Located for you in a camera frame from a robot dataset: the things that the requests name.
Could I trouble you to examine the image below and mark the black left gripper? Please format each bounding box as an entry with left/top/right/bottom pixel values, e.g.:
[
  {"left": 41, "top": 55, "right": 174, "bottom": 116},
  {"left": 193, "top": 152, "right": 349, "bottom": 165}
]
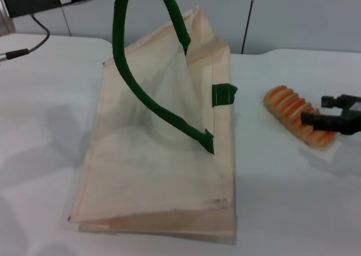
[{"left": 1, "top": 0, "right": 120, "bottom": 19}]

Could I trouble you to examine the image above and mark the thin dark background pole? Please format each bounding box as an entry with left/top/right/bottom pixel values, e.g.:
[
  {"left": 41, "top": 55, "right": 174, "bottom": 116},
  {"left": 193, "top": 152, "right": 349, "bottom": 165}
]
[{"left": 240, "top": 0, "right": 258, "bottom": 55}]

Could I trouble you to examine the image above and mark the cream handbag with green handles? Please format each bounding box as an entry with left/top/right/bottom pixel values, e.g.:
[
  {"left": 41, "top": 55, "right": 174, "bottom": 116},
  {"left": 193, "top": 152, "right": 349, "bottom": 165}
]
[{"left": 67, "top": 0, "right": 239, "bottom": 239}]

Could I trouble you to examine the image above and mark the orange striped bread loaf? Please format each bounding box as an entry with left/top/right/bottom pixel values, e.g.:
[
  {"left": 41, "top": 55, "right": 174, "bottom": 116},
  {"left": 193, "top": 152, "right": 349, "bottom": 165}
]
[{"left": 262, "top": 85, "right": 338, "bottom": 149}]

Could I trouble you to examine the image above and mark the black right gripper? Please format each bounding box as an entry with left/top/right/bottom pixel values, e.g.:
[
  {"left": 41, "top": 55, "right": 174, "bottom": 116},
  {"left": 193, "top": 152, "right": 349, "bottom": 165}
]
[{"left": 300, "top": 93, "right": 361, "bottom": 136}]

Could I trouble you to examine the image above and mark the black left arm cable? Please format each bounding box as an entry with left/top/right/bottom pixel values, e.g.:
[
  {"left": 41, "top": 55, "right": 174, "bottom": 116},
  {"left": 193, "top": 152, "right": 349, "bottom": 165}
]
[{"left": 0, "top": 13, "right": 51, "bottom": 61}]

